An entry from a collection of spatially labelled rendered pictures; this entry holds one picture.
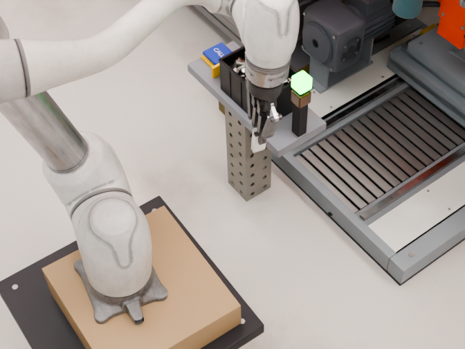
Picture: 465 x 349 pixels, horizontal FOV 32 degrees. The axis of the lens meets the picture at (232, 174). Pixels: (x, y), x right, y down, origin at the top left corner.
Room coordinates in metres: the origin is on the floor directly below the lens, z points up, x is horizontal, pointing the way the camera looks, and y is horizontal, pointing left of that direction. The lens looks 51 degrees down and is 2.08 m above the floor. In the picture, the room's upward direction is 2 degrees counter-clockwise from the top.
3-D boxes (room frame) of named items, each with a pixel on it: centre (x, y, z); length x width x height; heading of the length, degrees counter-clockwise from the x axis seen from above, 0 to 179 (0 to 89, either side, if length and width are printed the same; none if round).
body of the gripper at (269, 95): (1.19, -0.07, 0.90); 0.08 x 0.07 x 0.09; 23
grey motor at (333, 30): (2.10, -0.46, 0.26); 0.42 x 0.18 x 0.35; 125
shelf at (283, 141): (1.64, -0.07, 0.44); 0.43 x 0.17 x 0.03; 35
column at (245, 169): (1.66, -0.05, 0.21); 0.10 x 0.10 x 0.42; 35
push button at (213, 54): (1.78, 0.03, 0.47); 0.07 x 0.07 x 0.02; 35
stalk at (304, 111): (1.47, -0.18, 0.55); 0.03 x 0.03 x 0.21; 35
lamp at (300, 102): (1.47, -0.18, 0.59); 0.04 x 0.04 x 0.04; 35
